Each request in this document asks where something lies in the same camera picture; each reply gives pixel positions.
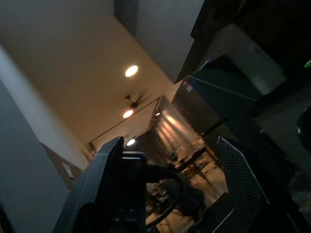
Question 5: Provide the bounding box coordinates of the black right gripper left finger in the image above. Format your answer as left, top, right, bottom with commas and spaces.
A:
52, 136, 125, 233

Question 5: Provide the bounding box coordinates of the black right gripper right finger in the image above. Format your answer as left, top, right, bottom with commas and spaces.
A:
217, 136, 302, 233

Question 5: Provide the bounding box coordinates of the dining table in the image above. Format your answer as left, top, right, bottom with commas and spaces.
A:
173, 145, 221, 182

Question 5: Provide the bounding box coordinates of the black round speaker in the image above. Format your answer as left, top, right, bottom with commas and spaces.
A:
295, 109, 311, 154

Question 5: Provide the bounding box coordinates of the grey refrigerator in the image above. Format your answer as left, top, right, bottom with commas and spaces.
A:
172, 67, 264, 138

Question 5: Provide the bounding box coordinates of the brown curtain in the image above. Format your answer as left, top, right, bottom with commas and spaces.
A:
139, 106, 202, 168

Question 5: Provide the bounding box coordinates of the dark ceiling fan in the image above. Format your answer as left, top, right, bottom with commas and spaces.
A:
124, 93, 149, 109

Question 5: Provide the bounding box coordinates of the white wall switch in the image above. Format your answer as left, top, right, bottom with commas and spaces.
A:
60, 162, 75, 180

